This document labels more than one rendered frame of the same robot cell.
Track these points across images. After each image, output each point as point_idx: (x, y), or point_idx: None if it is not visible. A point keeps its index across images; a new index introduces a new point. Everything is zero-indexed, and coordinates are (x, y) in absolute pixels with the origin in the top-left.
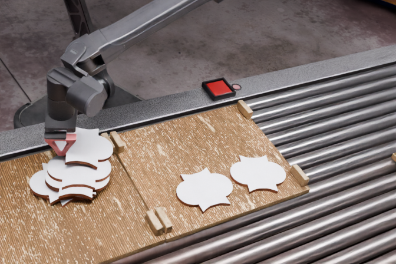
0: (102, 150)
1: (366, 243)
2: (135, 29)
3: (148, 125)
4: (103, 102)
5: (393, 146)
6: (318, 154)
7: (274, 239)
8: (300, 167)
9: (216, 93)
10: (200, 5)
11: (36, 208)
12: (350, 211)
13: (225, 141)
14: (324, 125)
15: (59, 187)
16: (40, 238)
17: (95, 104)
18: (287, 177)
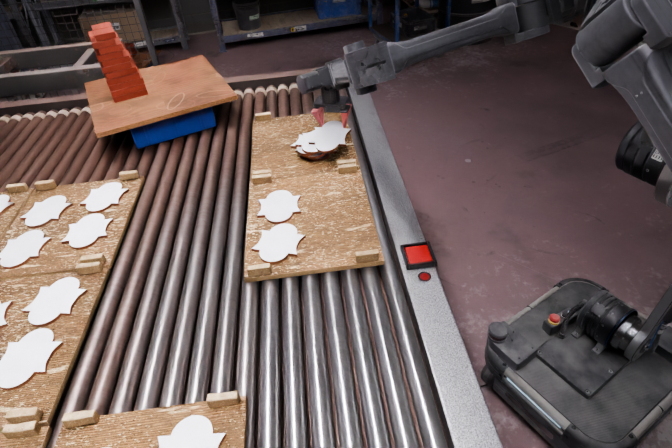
0: (323, 145)
1: (168, 305)
2: (335, 65)
3: (373, 197)
4: (305, 90)
5: (264, 418)
6: (288, 314)
7: (215, 241)
8: (282, 295)
9: (408, 249)
10: (346, 79)
11: None
12: (205, 308)
13: (329, 234)
14: (333, 345)
15: None
16: (281, 138)
17: (300, 83)
18: None
